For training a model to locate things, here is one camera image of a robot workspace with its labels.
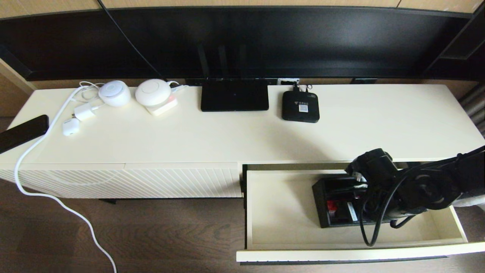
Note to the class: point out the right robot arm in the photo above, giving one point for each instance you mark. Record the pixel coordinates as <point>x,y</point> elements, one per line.
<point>379,163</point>

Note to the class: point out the white charger adapter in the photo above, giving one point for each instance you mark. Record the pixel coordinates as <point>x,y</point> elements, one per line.
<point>84,112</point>

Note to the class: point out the white slatted cabinet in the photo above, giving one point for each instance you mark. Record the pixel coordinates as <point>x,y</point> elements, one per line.
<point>189,140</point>

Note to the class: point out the cream ribbed drawer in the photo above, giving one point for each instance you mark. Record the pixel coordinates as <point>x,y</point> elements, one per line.
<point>280,212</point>

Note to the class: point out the white wall socket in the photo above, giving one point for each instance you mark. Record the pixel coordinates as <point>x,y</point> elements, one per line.
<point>288,81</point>

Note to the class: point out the black TV foot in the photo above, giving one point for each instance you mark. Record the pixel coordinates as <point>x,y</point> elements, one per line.
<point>363,80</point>

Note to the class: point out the white round smart speaker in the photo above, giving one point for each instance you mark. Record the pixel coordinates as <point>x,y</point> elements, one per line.
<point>114,94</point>

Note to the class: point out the white box with pink edge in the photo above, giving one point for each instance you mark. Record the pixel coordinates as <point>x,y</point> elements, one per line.
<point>163,109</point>

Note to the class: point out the white dome device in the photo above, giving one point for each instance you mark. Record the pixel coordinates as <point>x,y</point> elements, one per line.
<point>153,93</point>

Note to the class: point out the black set-top box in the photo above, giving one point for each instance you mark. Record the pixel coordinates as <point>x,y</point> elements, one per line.
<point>299,112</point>

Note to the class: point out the black smartphone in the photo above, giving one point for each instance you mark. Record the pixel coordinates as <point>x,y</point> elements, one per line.
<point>22,133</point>

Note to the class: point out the black compartment organizer box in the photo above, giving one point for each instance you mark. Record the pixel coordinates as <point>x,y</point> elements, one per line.
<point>320,204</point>

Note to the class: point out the black flat TV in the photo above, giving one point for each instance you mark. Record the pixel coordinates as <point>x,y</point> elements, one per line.
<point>303,41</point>

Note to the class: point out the black router with antennas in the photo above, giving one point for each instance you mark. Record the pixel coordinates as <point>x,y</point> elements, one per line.
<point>235,96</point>

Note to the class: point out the white earbud case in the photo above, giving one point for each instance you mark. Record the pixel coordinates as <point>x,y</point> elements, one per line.
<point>71,127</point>

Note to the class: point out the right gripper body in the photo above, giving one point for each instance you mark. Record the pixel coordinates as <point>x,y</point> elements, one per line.
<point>379,208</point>

